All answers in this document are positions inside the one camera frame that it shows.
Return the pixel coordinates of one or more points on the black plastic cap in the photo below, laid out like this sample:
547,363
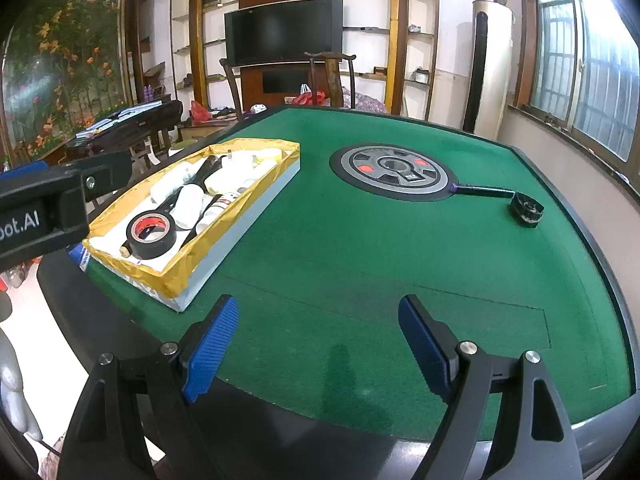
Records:
527,215

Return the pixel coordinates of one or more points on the dark wooden chair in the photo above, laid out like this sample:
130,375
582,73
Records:
235,90

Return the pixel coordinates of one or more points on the black marker yellow cap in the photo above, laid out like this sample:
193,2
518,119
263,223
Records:
190,234

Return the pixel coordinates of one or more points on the black electrical tape roll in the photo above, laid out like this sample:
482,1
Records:
150,252

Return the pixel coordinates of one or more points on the round grey control panel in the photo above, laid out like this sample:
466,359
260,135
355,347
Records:
350,170

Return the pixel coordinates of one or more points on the black marker purple cap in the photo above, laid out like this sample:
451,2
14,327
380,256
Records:
485,191

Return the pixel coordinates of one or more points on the cream plastic case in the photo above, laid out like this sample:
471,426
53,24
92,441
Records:
272,155

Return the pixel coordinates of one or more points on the tower air conditioner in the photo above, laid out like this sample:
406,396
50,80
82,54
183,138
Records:
495,70

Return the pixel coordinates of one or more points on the dark wooden desk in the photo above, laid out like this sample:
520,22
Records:
130,127

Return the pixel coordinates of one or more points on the small jar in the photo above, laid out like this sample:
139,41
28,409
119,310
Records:
423,77

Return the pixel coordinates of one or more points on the slender white bottle red label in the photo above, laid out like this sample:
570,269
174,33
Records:
210,220

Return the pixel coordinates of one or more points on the black television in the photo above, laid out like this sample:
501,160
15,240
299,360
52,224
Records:
280,30

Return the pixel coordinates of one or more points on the wooden chair curved top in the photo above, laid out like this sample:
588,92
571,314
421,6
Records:
332,75

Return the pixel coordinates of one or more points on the red plastic bag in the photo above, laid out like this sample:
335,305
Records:
310,97
200,112

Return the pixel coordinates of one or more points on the wooden wall shelves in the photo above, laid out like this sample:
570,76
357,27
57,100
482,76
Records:
397,35

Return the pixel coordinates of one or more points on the large white bottle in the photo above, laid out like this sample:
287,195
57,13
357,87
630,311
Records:
170,182

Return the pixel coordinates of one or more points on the black marker pale orange cap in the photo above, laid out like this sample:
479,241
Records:
125,250

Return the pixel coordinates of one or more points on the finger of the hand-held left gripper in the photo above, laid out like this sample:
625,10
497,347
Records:
22,171
110,175

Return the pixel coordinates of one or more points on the white box with yellow tape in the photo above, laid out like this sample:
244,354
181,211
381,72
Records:
240,245

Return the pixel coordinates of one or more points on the barred window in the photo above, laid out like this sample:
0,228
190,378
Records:
600,75

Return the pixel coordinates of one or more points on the floral cloth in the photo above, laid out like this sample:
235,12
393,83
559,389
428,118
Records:
367,104

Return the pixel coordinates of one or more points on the grey rounded object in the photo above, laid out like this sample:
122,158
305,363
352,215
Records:
15,385

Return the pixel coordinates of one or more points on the flower wall poster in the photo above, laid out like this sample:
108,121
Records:
60,60

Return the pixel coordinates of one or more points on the gold framed wall shelves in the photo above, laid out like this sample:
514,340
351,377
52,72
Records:
197,35

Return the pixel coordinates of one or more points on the white power adapter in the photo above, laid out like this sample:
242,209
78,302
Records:
232,175

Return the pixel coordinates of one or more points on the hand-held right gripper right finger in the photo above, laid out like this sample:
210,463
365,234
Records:
425,350

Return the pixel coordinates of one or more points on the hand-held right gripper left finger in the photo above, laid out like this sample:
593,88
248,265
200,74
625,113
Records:
210,355

